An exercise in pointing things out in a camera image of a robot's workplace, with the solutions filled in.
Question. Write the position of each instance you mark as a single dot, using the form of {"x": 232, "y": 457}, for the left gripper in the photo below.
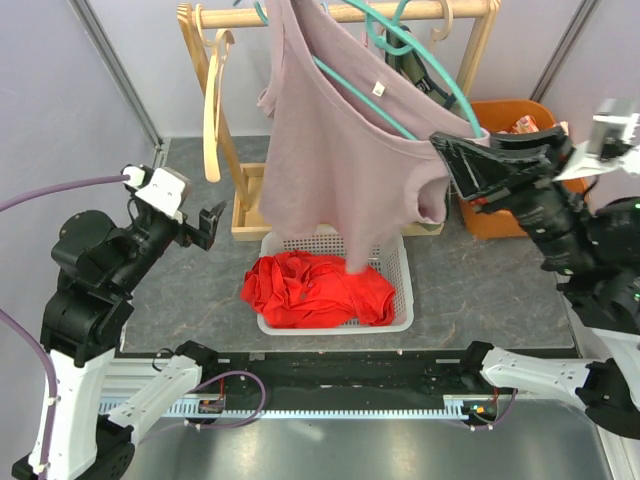
{"x": 205, "y": 234}

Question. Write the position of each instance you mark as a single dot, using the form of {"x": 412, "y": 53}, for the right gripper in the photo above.
{"x": 477, "y": 170}

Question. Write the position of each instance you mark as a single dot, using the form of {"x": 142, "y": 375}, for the red tank top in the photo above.
{"x": 301, "y": 290}

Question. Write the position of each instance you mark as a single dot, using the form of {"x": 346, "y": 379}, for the mauve pink tank top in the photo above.
{"x": 368, "y": 195}

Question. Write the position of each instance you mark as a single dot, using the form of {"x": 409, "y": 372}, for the white plastic basket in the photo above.
{"x": 389, "y": 260}

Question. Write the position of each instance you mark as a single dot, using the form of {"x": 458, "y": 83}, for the beige wooden hanger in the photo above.
{"x": 219, "y": 50}

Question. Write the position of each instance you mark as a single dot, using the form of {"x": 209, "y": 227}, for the teal plastic hanger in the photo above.
{"x": 326, "y": 88}

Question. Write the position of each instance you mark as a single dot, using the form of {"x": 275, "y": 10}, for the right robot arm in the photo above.
{"x": 597, "y": 252}

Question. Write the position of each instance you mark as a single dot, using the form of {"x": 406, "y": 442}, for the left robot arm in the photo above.
{"x": 100, "y": 267}

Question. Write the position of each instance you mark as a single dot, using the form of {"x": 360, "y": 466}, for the green printed tank top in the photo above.
{"x": 413, "y": 68}

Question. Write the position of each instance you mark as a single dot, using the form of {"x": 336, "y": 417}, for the wooden hanger right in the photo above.
{"x": 440, "y": 34}

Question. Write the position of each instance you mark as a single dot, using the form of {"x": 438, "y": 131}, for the orange floral cloth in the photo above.
{"x": 524, "y": 125}

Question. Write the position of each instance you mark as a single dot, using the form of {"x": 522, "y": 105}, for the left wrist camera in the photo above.
{"x": 164, "y": 189}

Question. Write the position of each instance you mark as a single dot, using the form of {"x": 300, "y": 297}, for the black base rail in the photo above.
{"x": 355, "y": 380}

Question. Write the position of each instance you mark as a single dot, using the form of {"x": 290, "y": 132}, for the slotted cable duct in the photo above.
{"x": 452, "y": 409}

